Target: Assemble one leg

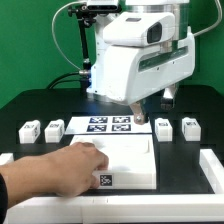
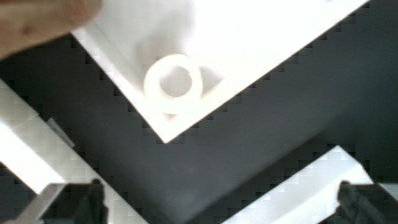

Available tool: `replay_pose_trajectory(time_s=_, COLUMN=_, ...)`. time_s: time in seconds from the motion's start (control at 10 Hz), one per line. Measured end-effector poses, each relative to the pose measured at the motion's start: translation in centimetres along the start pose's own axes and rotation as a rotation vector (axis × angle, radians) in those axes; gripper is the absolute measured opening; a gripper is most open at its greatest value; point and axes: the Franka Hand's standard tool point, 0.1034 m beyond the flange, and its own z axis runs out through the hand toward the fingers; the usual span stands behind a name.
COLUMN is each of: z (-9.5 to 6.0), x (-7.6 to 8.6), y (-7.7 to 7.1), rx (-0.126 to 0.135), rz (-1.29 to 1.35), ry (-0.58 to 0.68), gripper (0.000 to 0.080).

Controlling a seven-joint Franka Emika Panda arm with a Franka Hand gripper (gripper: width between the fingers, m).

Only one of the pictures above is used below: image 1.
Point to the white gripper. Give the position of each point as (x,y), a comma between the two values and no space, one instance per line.
(143,58)

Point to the person's forearm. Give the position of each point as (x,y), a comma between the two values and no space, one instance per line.
(27,177)

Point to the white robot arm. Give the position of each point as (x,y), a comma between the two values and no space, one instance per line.
(177,7)

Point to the person's hand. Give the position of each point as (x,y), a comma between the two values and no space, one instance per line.
(69,171)

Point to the white sheet with fiducial markers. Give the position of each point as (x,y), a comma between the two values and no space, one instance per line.
(105,125)

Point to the white U-shaped obstacle fence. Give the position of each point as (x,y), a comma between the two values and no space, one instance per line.
(130,209)

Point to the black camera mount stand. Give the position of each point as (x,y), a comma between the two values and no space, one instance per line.
(86,15)

